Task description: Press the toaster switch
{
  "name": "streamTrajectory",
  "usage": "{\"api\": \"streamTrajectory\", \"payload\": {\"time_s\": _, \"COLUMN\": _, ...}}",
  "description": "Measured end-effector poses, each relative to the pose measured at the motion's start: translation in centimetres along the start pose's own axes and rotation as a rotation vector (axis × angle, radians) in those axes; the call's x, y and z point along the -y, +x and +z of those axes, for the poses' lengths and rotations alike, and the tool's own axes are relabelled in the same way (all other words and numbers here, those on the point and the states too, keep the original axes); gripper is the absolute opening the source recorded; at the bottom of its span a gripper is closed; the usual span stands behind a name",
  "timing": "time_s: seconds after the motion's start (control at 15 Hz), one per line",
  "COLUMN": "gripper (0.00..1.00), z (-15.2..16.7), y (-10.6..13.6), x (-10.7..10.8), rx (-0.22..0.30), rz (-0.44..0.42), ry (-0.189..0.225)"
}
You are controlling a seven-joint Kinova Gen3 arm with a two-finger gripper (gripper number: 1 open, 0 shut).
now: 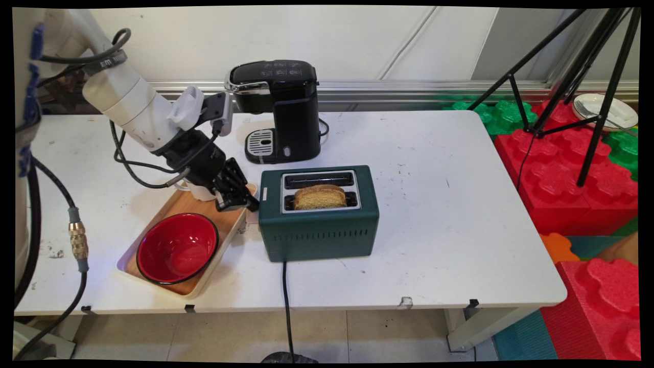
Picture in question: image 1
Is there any brown bread slice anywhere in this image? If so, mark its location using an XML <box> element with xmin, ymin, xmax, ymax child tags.
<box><xmin>293</xmin><ymin>184</ymin><xmax>348</xmax><ymax>211</ymax></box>

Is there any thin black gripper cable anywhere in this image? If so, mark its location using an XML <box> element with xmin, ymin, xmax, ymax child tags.
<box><xmin>109</xmin><ymin>120</ymin><xmax>191</xmax><ymax>190</ymax></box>

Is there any large red foam block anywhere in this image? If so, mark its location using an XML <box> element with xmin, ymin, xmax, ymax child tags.
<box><xmin>541</xmin><ymin>258</ymin><xmax>642</xmax><ymax>361</ymax></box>
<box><xmin>494</xmin><ymin>100</ymin><xmax>639</xmax><ymax>237</ymax></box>

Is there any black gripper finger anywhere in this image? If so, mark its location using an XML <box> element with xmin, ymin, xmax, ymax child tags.
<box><xmin>214</xmin><ymin>179</ymin><xmax>261</xmax><ymax>213</ymax></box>
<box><xmin>225</xmin><ymin>157</ymin><xmax>252</xmax><ymax>192</ymax></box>

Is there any red enamel bowl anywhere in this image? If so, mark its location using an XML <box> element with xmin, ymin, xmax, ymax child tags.
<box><xmin>136</xmin><ymin>213</ymin><xmax>220</xmax><ymax>285</ymax></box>

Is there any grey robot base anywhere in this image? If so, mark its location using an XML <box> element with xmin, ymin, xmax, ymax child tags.
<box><xmin>13</xmin><ymin>321</ymin><xmax>77</xmax><ymax>361</ymax></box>

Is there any orange foam piece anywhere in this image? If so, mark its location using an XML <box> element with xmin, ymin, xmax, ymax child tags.
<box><xmin>540</xmin><ymin>233</ymin><xmax>581</xmax><ymax>264</ymax></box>

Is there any black camera tripod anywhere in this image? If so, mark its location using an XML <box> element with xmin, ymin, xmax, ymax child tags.
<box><xmin>468</xmin><ymin>8</ymin><xmax>642</xmax><ymax>188</ymax></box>

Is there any white enamel mug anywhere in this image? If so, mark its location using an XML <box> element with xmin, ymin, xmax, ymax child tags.
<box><xmin>175</xmin><ymin>179</ymin><xmax>219</xmax><ymax>202</ymax></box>

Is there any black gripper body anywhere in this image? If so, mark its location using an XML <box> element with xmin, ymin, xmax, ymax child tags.
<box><xmin>163</xmin><ymin>129</ymin><xmax>228</xmax><ymax>191</ymax></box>

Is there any teal floor mat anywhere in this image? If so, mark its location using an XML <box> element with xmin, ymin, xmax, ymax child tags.
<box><xmin>492</xmin><ymin>309</ymin><xmax>558</xmax><ymax>361</ymax></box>

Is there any white table leg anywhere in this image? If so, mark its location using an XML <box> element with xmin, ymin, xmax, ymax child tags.
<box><xmin>443</xmin><ymin>307</ymin><xmax>538</xmax><ymax>353</ymax></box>

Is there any white ceramic plate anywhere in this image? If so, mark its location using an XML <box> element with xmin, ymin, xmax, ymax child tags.
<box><xmin>572</xmin><ymin>93</ymin><xmax>639</xmax><ymax>132</ymax></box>

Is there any green foam block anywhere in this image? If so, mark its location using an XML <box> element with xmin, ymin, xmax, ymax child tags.
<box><xmin>443</xmin><ymin>99</ymin><xmax>540</xmax><ymax>136</ymax></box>
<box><xmin>603</xmin><ymin>128</ymin><xmax>639</xmax><ymax>182</ymax></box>

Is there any thick cable with brass connector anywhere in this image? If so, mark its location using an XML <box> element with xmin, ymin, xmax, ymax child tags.
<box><xmin>14</xmin><ymin>157</ymin><xmax>90</xmax><ymax>358</ymax></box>

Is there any green two-slot toaster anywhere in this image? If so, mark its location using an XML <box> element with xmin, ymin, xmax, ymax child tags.
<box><xmin>258</xmin><ymin>165</ymin><xmax>381</xmax><ymax>263</ymax></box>

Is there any black toaster power cable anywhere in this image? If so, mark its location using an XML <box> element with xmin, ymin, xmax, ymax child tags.
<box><xmin>282</xmin><ymin>261</ymin><xmax>297</xmax><ymax>358</ymax></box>

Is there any black coffee machine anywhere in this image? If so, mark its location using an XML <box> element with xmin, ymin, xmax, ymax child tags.
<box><xmin>224</xmin><ymin>60</ymin><xmax>323</xmax><ymax>165</ymax></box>

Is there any brown wooden frame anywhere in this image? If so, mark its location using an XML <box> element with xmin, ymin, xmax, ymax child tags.
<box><xmin>38</xmin><ymin>65</ymin><xmax>98</xmax><ymax>116</ymax></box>

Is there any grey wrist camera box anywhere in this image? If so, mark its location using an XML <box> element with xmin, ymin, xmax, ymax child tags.
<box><xmin>203</xmin><ymin>91</ymin><xmax>236</xmax><ymax>137</ymax></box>

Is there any wooden serving tray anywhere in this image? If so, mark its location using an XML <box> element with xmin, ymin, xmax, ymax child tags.
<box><xmin>116</xmin><ymin>181</ymin><xmax>259</xmax><ymax>299</ymax></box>

